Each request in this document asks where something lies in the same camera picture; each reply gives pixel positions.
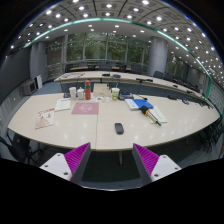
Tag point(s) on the blue folder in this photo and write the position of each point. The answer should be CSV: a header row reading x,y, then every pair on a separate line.
x,y
142,102

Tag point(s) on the black office chair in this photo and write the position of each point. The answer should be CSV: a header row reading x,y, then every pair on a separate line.
x,y
19,148

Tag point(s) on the green labelled white cup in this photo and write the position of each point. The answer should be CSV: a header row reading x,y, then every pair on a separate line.
x,y
115,93

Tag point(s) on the dark grey computer mouse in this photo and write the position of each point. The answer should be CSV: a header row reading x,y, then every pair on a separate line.
x,y
119,128

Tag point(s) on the pale green paper sheet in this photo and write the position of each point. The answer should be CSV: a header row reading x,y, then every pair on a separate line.
x,y
63,104

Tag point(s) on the black yellow handled tool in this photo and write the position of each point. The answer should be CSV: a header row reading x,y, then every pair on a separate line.
x,y
146,112

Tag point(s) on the white paper cup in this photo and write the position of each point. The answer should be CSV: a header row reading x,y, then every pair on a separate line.
x,y
72,91

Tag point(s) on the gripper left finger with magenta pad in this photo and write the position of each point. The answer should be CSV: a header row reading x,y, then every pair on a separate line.
x,y
69,166

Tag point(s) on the grey round pillar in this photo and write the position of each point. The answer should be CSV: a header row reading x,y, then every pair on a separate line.
x,y
157,55

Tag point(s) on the pale green notebook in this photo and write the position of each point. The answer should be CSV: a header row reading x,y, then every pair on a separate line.
x,y
158,114

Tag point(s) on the long rear conference table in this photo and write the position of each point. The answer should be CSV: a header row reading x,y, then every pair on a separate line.
x,y
127,78

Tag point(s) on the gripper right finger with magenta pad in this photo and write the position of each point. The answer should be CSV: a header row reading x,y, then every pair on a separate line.
x,y
151,166

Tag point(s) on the red and white booklet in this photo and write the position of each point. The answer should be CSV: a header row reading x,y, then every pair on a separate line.
x,y
44,118

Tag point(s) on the beige cardboard box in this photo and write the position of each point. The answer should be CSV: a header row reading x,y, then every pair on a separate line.
x,y
101,89

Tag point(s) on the orange red drink bottle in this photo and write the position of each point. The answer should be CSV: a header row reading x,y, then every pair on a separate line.
x,y
87,89

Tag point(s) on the white book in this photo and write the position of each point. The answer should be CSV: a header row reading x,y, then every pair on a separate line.
x,y
131,104

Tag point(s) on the white lidded cup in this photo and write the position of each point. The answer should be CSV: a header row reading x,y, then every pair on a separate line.
x,y
80,93

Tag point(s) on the pink paper sheet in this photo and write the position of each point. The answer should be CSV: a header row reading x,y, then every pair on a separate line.
x,y
86,109

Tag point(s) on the dark grey device box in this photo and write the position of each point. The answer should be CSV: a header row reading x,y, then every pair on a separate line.
x,y
123,96

